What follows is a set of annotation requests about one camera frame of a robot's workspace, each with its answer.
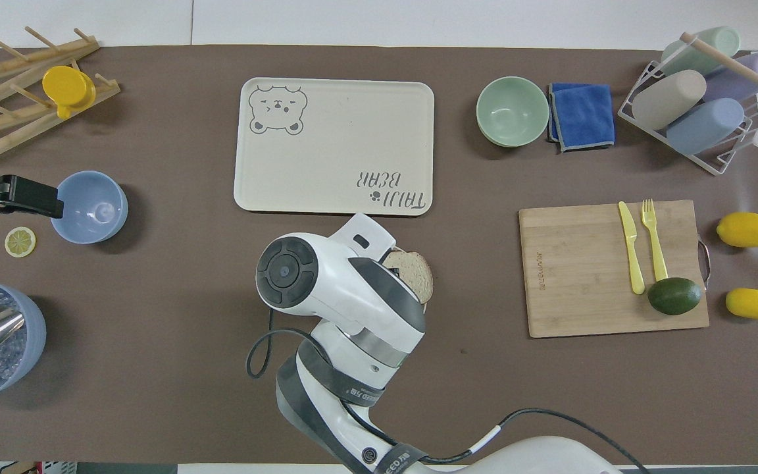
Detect brown bread slice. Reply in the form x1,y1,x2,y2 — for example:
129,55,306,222
382,249,434,311

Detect beige tray with bear print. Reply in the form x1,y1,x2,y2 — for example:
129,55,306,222
234,77,435,217

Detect green bowl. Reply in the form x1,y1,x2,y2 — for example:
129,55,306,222
476,76,550,147

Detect wooden cutting board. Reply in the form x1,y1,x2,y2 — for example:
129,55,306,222
518,199,711,339

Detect blue cloth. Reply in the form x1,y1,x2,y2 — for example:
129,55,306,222
547,82,616,153

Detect yellow plastic knife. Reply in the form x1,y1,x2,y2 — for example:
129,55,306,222
619,201,646,295

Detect yellow plastic fork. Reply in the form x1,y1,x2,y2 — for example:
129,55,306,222
641,199,669,282

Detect blue bowl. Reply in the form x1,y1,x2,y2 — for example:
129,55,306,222
51,171,129,245

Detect green avocado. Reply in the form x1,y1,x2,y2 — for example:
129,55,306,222
647,277,703,316

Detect beige cup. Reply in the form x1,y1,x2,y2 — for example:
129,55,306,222
632,69,707,131

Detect blue cup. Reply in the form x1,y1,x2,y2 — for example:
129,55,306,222
666,98,745,155

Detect yellow cup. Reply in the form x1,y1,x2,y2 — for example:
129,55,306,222
42,65,97,120

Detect black stand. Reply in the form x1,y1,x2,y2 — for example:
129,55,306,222
0,158,64,220

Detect green cup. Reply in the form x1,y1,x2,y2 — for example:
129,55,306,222
661,26,742,77

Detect lemon slice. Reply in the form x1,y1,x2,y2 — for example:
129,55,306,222
5,226,37,258

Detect blue bucket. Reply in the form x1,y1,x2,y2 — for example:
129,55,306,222
0,280,47,403

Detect yellow lemon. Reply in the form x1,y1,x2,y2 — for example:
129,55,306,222
725,288,758,321
717,212,758,248

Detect clear ice cubes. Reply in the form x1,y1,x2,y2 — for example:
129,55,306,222
0,293,28,381

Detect wooden rod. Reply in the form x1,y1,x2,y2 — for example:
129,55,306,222
680,32,758,111

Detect purple cup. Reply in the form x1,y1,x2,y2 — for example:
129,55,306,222
705,51,758,103

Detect black cable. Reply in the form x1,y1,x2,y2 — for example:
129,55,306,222
246,308,651,474

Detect white wire cup rack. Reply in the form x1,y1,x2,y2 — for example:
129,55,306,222
618,33,758,176

